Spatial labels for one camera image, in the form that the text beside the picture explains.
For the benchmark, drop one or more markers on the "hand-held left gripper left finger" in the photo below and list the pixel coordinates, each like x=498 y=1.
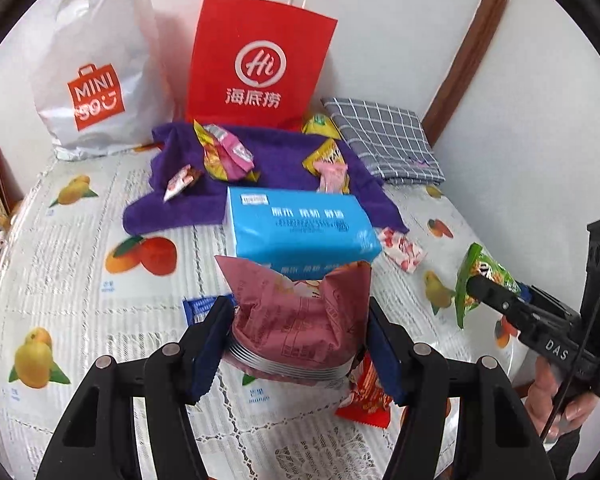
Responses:
x=207 y=355

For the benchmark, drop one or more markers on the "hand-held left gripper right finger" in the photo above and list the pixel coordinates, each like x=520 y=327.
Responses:
x=387 y=360

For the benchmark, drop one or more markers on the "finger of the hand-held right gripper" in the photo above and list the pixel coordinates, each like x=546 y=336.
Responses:
x=542 y=299
x=495 y=300

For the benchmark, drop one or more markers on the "green snack packet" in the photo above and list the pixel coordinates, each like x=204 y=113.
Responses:
x=480 y=265

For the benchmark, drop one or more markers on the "red snack packet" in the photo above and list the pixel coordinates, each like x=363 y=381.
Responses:
x=367 y=400

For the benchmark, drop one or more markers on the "pink crinkled snack packet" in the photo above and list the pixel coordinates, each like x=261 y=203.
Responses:
x=295 y=325

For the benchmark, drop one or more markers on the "pink strawberry snack packet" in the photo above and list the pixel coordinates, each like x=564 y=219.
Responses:
x=402 y=251

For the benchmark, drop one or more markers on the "red and white small packet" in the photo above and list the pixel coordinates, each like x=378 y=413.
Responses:
x=180 y=183

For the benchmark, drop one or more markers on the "light pink snack packet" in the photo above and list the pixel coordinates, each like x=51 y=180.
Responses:
x=332 y=177

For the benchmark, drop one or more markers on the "pink and yellow snack packet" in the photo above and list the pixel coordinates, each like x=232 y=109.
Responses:
x=225 y=152

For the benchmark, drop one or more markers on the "yellow small snack packet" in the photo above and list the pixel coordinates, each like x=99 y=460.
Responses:
x=325 y=152

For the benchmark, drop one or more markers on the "person's right forearm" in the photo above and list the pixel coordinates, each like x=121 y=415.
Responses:
x=575 y=460

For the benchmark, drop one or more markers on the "person's right hand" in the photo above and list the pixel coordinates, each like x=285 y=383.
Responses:
x=540 y=400

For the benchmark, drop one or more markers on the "dark blue snack packet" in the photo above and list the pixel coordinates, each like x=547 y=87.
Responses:
x=200 y=308

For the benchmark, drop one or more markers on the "fruit print bed sheet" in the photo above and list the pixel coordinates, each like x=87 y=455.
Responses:
x=105 y=320

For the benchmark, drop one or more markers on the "blue tissue box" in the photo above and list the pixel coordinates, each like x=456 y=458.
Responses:
x=300 y=232

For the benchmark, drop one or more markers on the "grey checked folded cloth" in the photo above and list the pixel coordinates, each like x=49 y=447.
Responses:
x=385 y=135

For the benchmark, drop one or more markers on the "purple towel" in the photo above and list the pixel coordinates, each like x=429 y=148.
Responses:
x=280 y=160

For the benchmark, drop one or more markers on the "wooden nightstand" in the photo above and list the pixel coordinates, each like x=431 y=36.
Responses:
x=15 y=212

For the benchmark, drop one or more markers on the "yellow green snack bag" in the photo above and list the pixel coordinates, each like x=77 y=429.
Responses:
x=321 y=126

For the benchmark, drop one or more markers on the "red paper bag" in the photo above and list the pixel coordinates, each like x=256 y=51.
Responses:
x=260 y=60

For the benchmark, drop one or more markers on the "white plastic shopping bag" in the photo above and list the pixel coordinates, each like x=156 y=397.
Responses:
x=95 y=50

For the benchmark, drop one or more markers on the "brown wooden door frame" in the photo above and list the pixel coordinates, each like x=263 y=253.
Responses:
x=475 y=45

